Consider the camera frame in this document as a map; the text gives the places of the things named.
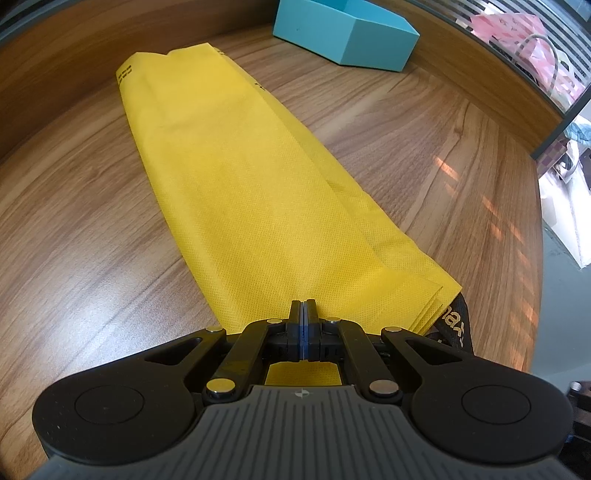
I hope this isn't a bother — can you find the light blue cardboard box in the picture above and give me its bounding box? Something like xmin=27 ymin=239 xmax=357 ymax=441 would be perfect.
xmin=273 ymin=0 xmax=420 ymax=72

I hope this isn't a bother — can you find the frosted glass partition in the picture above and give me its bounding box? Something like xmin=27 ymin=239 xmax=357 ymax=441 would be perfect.
xmin=422 ymin=1 xmax=590 ymax=102

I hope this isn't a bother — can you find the pink plastic bag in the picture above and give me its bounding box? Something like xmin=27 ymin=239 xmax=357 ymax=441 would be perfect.
xmin=470 ymin=12 xmax=585 ymax=112

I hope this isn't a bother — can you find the yellow fabric shopping bag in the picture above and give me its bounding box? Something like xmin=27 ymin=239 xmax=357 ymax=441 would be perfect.
xmin=114 ymin=42 xmax=475 ymax=387

